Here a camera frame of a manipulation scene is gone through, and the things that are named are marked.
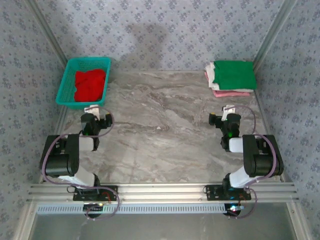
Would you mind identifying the red t-shirt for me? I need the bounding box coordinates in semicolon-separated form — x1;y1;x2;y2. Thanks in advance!
74;69;106;103

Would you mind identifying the teal plastic basket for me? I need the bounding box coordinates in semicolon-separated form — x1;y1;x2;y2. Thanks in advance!
55;56;112;111

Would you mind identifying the white folded t-shirt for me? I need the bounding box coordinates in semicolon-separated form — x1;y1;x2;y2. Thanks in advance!
204;61;254;93

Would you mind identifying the green folded t-shirt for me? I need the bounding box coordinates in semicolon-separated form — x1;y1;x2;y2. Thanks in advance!
213;60;258;91

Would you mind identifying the black controller board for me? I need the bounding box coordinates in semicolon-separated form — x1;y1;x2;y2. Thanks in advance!
83;203;105;217
224;203;245;217

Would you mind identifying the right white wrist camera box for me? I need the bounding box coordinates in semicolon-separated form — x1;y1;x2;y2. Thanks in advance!
223;105;237;121

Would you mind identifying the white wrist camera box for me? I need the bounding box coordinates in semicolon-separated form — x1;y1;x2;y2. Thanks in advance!
223;105;237;121
84;104;101;120

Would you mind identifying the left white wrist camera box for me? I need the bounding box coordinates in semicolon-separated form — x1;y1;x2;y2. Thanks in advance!
84;104;101;120

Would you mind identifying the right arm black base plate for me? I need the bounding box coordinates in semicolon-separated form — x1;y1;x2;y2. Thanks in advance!
204;184;252;202

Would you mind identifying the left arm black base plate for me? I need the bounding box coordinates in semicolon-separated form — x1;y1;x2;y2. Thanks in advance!
72;185;119;202

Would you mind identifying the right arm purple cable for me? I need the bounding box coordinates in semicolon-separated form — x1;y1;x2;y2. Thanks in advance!
226;104;279;220

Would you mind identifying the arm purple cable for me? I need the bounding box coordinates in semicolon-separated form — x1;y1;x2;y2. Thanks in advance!
226;104;279;220
41;106;121;221

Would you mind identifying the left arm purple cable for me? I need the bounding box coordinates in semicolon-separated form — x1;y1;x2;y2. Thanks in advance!
41;106;121;221

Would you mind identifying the aluminium mounting rail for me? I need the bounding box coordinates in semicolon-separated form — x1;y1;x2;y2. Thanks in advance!
27;182;300;202

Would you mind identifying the grey slotted cable duct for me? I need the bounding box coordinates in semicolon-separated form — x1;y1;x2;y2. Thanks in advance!
36;202;229;215

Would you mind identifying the aluminium frame post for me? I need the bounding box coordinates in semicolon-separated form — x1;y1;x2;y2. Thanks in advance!
26;0;69;66
252;0;300;72

